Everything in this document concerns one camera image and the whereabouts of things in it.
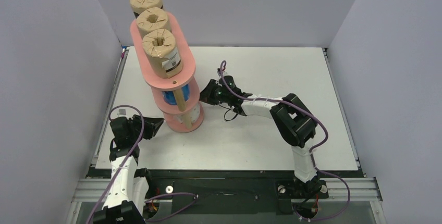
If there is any white dotted roll top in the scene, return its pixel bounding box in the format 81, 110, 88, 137
189, 103, 201, 124

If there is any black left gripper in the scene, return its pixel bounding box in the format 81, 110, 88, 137
129, 115, 164, 143

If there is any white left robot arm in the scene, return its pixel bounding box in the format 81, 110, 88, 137
90, 115, 164, 223

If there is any white dotted roll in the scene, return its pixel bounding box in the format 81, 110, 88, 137
174, 114, 184, 123
189, 103, 201, 124

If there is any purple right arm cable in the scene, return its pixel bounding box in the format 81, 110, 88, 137
217, 60, 351, 223

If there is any brown paper roll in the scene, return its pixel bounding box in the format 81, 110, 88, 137
129, 0, 164, 17

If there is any pink three-tier shelf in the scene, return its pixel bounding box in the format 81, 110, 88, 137
130, 12, 204, 133

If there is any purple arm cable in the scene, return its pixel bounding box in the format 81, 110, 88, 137
217, 60, 351, 223
84, 104, 199, 224

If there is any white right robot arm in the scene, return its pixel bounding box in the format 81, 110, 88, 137
200, 76, 318, 196

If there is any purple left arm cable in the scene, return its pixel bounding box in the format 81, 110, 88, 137
84, 104, 199, 224

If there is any brown roll front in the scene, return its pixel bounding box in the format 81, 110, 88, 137
136, 7, 171, 38

